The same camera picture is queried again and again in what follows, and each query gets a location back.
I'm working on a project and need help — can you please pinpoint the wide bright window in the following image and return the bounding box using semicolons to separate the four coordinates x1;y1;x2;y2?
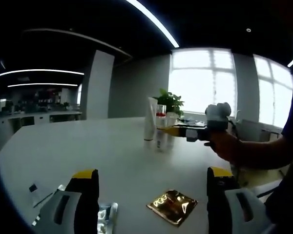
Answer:
168;48;237;114

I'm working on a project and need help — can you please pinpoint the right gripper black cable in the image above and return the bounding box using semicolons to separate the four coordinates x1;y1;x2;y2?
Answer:
228;120;240;142

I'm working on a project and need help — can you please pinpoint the long white office counter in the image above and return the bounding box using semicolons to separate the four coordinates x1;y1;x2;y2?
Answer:
0;111;83;137

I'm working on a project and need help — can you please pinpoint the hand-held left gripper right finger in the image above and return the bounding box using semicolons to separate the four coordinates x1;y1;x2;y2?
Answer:
207;166;269;234

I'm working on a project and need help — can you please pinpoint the person's right hand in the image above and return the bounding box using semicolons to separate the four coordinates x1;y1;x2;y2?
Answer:
204;133;240;161

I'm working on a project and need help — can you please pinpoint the long ceiling light strip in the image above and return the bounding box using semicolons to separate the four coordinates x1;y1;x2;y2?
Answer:
126;0;180;48

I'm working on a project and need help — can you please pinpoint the clear skincare sachet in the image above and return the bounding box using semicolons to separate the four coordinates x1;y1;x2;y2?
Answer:
28;182;56;208

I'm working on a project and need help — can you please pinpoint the white skincare tube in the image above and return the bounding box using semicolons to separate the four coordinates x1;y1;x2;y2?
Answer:
143;97;158;142

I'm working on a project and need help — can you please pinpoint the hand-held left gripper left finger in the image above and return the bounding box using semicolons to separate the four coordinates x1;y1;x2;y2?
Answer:
40;168;100;234

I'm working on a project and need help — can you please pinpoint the thin ceiling light strip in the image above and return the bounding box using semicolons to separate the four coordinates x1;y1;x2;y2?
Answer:
7;82;79;88
0;69;85;78

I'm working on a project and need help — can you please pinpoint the white chair armrest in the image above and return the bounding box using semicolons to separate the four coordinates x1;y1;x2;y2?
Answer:
255;179;284;198

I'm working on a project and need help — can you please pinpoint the gold foil skincare sachet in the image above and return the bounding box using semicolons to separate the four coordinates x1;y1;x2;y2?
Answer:
146;189;198;229

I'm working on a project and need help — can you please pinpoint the potted green plant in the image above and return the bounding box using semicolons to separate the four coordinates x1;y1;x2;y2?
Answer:
153;88;185;117

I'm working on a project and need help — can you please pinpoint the person in dark clothes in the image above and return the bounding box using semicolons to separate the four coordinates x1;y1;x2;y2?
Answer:
266;73;293;220

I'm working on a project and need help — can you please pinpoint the green black skincare sachet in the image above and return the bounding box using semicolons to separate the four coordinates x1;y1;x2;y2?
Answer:
31;184;119;234

